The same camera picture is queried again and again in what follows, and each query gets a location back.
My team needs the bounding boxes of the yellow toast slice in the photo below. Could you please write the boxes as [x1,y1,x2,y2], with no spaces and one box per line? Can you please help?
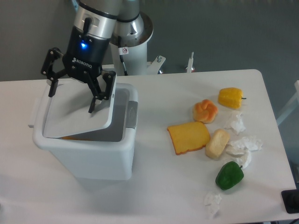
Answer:
[167,121,210,155]

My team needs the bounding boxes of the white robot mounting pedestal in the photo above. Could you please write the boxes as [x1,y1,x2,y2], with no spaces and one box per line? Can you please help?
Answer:
[109,43,147,74]

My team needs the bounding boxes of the orange item inside can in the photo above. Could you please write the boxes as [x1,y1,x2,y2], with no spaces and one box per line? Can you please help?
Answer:
[61,136,90,141]

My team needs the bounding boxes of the green toy bell pepper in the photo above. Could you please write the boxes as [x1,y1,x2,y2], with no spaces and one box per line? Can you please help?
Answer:
[215,161,244,190]

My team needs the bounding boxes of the crumpled white tissue upper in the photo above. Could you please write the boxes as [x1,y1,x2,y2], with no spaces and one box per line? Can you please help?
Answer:
[224,111,246,135]

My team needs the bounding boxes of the yellow toy bell pepper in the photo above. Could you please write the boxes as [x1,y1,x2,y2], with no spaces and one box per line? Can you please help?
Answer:
[218,87,246,109]

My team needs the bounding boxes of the pale oblong bread loaf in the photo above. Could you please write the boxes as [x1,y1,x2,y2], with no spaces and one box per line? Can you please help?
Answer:
[205,129,230,159]

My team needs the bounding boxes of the crumpled white tissue lower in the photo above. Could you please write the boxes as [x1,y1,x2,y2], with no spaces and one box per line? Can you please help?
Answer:
[204,191,222,217]

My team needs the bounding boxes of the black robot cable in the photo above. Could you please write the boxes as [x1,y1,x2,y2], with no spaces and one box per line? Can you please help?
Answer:
[118,35,128,76]

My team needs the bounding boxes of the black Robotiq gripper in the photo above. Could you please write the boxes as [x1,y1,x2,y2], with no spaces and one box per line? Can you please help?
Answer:
[41,26,116,113]

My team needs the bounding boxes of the white frame at right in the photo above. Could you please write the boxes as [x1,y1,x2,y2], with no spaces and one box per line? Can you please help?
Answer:
[276,80,299,126]

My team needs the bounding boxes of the grey trash can latch button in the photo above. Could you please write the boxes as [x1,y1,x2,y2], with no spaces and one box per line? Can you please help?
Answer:
[126,101,138,129]

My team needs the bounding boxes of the white trash can lid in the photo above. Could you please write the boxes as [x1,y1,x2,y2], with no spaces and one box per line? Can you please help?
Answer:
[43,79,116,138]

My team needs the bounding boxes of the black device at edge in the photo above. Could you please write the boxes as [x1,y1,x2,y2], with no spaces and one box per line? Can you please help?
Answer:
[281,189,299,214]

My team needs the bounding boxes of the orange knotted bread roll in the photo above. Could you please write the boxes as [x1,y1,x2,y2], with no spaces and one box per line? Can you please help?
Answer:
[192,99,218,124]

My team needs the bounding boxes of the white trash can body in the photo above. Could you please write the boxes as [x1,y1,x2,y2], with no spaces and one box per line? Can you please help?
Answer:
[33,83,138,180]

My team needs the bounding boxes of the crumpled white tissue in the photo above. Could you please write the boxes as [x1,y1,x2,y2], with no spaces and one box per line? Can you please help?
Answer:
[204,191,222,217]
[224,111,246,135]
[225,136,263,168]

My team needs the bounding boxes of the crumpled white tissue middle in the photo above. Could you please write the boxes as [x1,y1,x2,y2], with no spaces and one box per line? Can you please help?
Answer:
[225,136,263,168]

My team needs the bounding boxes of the white metal table frame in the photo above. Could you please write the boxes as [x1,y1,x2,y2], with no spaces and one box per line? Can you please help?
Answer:
[103,51,195,76]

